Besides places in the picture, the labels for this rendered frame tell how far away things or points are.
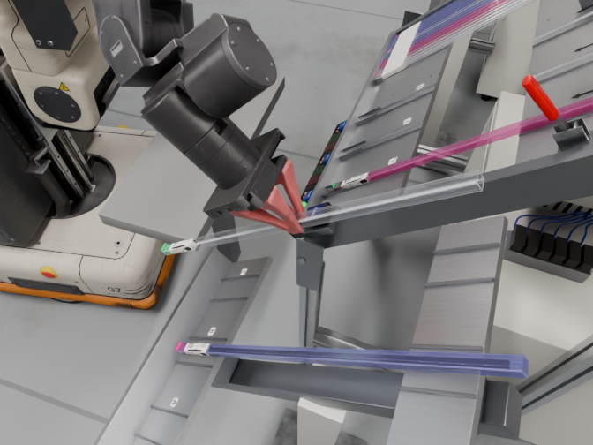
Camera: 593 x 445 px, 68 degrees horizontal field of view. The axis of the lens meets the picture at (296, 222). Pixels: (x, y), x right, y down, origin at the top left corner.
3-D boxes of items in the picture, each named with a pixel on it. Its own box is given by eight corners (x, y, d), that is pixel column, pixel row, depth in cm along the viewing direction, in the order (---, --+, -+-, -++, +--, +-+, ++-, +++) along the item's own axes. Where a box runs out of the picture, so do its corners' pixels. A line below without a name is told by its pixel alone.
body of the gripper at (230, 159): (290, 138, 47) (243, 86, 43) (251, 212, 42) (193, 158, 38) (252, 154, 52) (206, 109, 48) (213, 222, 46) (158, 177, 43)
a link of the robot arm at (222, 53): (165, 39, 47) (93, 30, 39) (240, -34, 40) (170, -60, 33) (214, 142, 47) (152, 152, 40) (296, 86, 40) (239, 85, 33)
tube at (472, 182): (167, 255, 70) (161, 252, 70) (171, 248, 71) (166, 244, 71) (482, 192, 35) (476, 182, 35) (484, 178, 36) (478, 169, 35)
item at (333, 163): (323, 242, 86) (299, 218, 83) (404, 54, 121) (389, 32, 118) (327, 241, 85) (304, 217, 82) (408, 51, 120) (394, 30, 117)
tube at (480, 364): (182, 354, 68) (176, 350, 68) (186, 346, 69) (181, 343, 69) (527, 379, 33) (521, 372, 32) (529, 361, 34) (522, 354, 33)
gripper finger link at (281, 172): (331, 200, 50) (276, 142, 45) (310, 252, 46) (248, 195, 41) (290, 211, 55) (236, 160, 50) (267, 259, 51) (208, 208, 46)
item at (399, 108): (319, 232, 84) (308, 222, 82) (402, 43, 119) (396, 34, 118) (403, 212, 70) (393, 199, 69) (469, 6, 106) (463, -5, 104)
